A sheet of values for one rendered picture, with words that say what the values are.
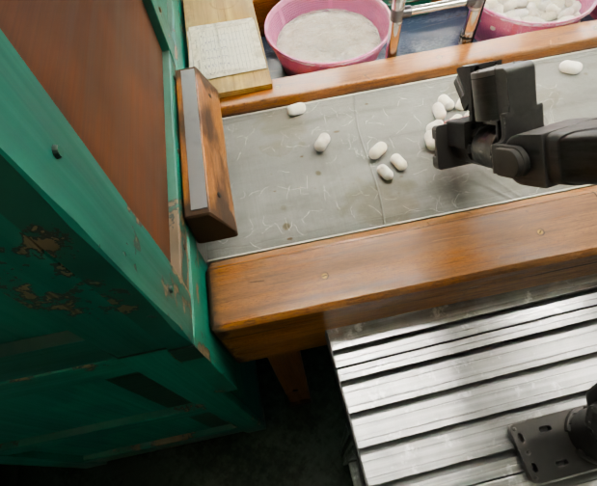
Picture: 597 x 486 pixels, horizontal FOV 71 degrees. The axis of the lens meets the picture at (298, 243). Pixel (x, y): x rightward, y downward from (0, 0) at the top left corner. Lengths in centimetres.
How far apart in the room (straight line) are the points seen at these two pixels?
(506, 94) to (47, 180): 47
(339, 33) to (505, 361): 72
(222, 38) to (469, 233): 62
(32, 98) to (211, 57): 65
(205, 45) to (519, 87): 61
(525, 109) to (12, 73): 49
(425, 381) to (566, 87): 60
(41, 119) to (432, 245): 50
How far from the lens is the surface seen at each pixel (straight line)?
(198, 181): 57
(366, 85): 84
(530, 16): 110
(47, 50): 36
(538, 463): 67
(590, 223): 72
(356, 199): 68
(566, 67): 97
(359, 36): 99
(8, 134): 25
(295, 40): 100
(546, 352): 72
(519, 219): 68
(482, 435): 66
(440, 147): 66
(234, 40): 94
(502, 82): 56
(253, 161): 74
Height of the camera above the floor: 129
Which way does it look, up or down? 60 degrees down
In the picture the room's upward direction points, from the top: 8 degrees counter-clockwise
